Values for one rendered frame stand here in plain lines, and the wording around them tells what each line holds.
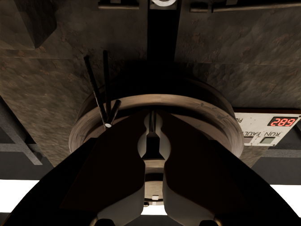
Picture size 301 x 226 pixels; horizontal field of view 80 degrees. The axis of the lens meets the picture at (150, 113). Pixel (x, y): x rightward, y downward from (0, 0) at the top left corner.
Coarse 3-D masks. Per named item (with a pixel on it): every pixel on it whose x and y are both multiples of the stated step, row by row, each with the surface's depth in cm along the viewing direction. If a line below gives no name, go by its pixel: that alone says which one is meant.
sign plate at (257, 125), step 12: (240, 120) 59; (252, 120) 59; (264, 120) 59; (276, 120) 59; (288, 120) 59; (252, 132) 64; (264, 132) 64; (276, 132) 64; (252, 144) 69; (264, 144) 69
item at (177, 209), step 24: (168, 120) 11; (168, 144) 9; (192, 144) 9; (168, 168) 7; (192, 168) 7; (216, 168) 7; (168, 192) 7; (192, 192) 6; (216, 192) 6; (240, 192) 6; (192, 216) 6; (216, 216) 6
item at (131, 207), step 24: (144, 120) 11; (96, 144) 9; (120, 144) 9; (144, 144) 10; (96, 168) 7; (120, 168) 7; (144, 168) 7; (72, 192) 6; (96, 192) 6; (120, 192) 6; (144, 192) 8; (120, 216) 6
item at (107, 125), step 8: (104, 56) 37; (88, 64) 38; (104, 64) 36; (88, 72) 37; (104, 72) 36; (104, 80) 35; (96, 88) 35; (96, 96) 34; (104, 112) 32; (112, 112) 29; (104, 120) 31; (112, 120) 28
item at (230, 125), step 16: (144, 80) 39; (160, 80) 39; (176, 80) 40; (112, 96) 39; (128, 96) 35; (144, 96) 35; (160, 96) 35; (176, 96) 35; (192, 96) 35; (208, 96) 40; (96, 112) 38; (208, 112) 38; (224, 112) 38; (80, 128) 42; (224, 128) 42; (240, 128) 42; (80, 144) 47; (240, 144) 46
